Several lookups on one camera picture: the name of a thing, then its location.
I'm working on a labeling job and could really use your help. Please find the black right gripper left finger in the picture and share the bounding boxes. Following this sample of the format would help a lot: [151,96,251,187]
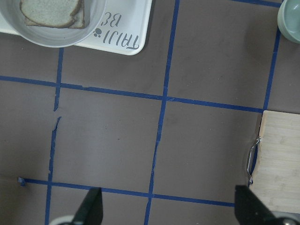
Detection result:
[72,187,103,225]

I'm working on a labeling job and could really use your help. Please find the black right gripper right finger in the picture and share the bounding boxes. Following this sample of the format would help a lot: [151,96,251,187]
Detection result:
[234,185,278,225]

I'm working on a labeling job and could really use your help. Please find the round cream plate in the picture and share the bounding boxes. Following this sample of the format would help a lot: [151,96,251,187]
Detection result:
[0,0,107,48]

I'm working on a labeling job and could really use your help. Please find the bread slice from board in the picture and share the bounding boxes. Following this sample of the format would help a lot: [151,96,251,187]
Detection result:
[19,0,82,28]

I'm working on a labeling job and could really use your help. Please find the bread slice on plate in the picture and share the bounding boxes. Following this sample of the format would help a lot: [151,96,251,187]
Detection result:
[24,0,85,30]

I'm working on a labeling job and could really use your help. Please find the wooden cutting board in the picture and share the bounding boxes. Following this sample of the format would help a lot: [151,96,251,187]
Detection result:
[250,111,300,214]

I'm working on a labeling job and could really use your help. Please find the cream bear serving tray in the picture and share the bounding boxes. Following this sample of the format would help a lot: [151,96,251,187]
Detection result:
[0,0,152,55]

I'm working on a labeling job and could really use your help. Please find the green bowl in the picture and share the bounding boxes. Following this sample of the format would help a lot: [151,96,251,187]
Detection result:
[277,0,300,44]

